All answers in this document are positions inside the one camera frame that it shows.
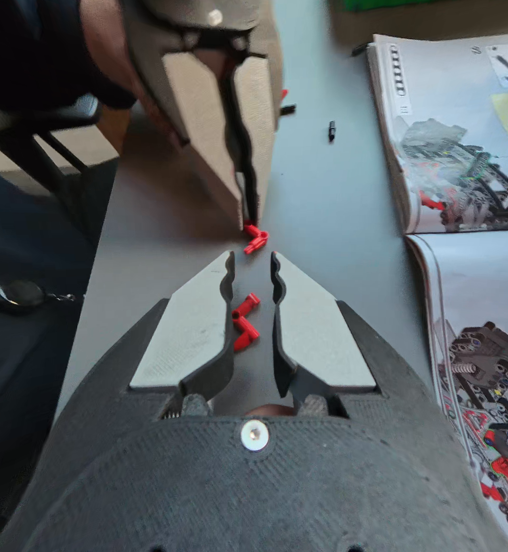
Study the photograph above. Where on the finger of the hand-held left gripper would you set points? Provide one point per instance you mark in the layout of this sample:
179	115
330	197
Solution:
197	108
258	112

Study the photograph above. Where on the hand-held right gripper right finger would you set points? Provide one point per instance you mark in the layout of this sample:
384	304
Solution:
323	340

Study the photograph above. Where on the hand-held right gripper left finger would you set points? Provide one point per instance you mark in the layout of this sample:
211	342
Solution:
185	340

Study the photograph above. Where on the red lego claw assembly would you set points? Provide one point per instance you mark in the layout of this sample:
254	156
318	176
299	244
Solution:
245	336

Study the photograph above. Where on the small red lego pin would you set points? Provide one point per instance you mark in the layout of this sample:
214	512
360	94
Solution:
249	249

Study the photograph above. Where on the red lego short connector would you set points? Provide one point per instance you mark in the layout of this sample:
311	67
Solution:
261	237

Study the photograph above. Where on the person's left forearm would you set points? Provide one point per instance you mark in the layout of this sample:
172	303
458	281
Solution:
29	51

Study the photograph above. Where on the long black lego pin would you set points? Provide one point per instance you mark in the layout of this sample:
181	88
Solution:
361	48

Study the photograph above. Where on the lego instruction booklet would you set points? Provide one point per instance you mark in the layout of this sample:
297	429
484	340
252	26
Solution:
461	129

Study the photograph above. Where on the person's left hand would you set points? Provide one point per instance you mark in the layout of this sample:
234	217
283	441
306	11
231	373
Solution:
107	43

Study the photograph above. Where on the black office chair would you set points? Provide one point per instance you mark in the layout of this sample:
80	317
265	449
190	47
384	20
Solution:
42	129

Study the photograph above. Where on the person's dark navy clothing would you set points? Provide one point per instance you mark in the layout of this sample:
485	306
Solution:
21	366

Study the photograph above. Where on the green plastic bin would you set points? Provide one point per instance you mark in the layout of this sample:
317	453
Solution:
387	4

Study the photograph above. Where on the black badge reel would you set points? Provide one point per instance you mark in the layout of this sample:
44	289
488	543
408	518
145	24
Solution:
21	295

